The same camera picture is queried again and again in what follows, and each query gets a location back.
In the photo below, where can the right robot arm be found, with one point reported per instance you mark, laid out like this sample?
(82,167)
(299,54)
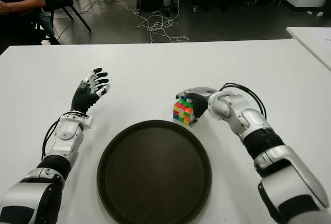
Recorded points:
(253,123)

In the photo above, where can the person's bare forearm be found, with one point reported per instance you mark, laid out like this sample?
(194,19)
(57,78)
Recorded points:
(26,4)

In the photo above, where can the dark brown round plate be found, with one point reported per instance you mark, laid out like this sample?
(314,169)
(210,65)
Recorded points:
(155,175)

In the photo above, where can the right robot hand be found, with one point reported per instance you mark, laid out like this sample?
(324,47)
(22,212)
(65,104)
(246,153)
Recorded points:
(200,102)

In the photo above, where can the white side table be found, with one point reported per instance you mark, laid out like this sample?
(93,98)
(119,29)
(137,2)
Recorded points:
(314,43)

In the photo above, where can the seated person in black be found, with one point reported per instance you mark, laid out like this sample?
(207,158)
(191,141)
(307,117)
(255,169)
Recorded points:
(15,24)

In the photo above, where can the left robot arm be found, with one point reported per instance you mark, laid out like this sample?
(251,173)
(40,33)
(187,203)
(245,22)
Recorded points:
(63,141)

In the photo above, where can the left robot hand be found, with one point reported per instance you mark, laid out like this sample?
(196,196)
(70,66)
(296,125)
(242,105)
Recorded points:
(81,99)

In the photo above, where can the multicoloured Rubik's cube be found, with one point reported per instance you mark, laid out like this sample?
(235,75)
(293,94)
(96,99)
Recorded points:
(183,112)

